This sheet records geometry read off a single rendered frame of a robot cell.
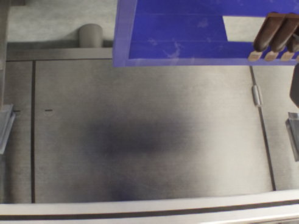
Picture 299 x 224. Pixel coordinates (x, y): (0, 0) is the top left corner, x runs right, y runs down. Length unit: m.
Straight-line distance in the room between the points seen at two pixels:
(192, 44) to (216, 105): 0.53
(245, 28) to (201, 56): 0.75
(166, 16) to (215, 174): 0.51
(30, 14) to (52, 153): 0.36
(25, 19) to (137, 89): 0.33
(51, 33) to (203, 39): 0.72
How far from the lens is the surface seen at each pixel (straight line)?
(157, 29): 0.59
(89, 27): 1.22
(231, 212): 0.68
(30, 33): 1.26
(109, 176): 1.00
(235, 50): 0.60
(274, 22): 0.51
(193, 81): 1.12
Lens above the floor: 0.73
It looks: 25 degrees down
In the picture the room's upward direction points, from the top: 174 degrees clockwise
